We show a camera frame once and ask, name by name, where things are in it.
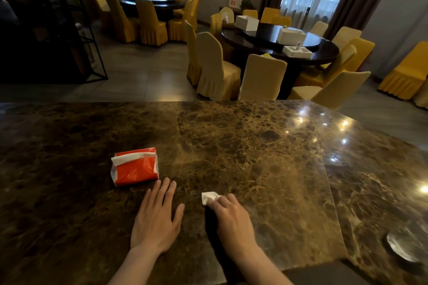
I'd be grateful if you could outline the person's left hand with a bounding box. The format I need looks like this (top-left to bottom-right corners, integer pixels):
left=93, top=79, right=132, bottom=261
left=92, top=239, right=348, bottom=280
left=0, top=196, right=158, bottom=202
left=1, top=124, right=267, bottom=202
left=130, top=177, right=185, bottom=256

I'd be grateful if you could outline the person's right hand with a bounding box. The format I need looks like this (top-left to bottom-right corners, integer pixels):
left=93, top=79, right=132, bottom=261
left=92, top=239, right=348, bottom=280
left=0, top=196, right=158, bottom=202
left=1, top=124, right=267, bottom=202
left=207, top=193, right=260, bottom=256

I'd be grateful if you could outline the white tissue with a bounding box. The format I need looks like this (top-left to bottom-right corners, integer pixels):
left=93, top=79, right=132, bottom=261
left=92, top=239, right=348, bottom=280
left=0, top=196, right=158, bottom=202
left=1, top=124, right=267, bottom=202
left=201, top=191, right=222, bottom=206

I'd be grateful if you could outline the person's left forearm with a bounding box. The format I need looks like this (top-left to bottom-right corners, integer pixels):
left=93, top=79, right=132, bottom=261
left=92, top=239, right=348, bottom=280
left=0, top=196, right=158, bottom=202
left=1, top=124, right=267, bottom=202
left=108, top=245, right=165, bottom=285

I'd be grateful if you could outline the person's right forearm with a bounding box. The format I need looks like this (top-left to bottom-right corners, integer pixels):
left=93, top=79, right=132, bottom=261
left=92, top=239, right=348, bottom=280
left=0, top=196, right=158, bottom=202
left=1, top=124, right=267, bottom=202
left=230, top=244, right=295, bottom=285

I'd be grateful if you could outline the red tissue packet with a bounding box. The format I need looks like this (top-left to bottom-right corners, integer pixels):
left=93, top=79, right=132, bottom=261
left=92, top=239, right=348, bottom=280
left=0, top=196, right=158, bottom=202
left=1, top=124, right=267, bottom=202
left=110, top=147, right=160, bottom=188

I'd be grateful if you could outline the group of covered dining chairs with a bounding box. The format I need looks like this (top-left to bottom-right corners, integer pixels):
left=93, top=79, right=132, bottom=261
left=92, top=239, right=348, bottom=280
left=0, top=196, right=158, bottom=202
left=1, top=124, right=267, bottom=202
left=89, top=0, right=200, bottom=46
left=184, top=7, right=376, bottom=110

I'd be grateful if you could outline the flat white box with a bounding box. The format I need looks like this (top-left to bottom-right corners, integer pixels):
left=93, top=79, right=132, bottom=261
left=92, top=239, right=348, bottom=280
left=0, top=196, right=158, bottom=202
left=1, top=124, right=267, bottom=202
left=282, top=45, right=314, bottom=59

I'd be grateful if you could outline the open white box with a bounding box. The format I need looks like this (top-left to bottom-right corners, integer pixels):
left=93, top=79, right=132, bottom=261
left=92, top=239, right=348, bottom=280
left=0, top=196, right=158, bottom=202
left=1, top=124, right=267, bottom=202
left=235, top=15, right=259, bottom=32

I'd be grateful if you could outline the tall white box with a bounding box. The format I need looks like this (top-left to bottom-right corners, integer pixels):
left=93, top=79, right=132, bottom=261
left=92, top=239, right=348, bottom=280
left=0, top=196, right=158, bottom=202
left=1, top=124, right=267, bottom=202
left=276, top=27, right=307, bottom=47

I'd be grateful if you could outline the round metal dish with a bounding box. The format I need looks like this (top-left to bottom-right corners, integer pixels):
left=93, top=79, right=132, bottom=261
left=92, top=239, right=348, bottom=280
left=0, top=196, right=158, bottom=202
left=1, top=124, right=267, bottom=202
left=386, top=231, right=422, bottom=263

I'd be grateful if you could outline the black metal shelf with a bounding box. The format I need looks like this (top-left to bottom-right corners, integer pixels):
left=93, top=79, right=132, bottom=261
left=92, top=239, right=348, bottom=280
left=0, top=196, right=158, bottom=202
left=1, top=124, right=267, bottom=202
left=0, top=0, right=109, bottom=84

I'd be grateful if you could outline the single yellow skirted chair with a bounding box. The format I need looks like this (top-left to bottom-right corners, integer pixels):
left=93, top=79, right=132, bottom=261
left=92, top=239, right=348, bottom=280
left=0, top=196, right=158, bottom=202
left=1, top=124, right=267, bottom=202
left=378, top=41, right=428, bottom=100
left=412, top=78, right=428, bottom=109

